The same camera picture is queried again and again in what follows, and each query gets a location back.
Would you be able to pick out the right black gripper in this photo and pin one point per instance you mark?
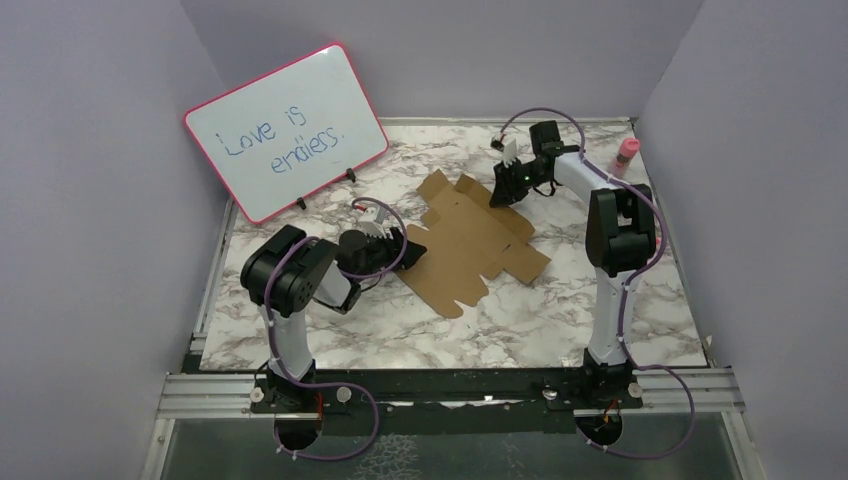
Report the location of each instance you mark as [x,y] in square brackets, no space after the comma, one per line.
[505,192]

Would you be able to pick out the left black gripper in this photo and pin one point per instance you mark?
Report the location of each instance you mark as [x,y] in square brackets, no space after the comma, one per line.
[394,246]

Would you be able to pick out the brown cardboard box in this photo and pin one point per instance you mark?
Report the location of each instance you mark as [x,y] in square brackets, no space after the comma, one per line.
[467,242]

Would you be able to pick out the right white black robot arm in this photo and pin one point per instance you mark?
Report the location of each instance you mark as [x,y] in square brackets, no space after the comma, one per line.
[620,240]

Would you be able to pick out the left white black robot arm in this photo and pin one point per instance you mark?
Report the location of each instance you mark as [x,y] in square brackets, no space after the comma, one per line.
[292,270]

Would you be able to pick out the pink glitter bottle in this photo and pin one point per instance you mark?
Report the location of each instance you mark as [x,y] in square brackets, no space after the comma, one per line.
[626,152]

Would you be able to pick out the pink framed whiteboard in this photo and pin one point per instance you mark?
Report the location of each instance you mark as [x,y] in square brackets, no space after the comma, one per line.
[287,134]

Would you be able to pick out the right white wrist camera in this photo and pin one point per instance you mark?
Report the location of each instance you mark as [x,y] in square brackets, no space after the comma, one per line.
[509,151]

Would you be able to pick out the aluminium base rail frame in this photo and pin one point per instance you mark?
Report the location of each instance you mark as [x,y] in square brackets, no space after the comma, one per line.
[368,403]

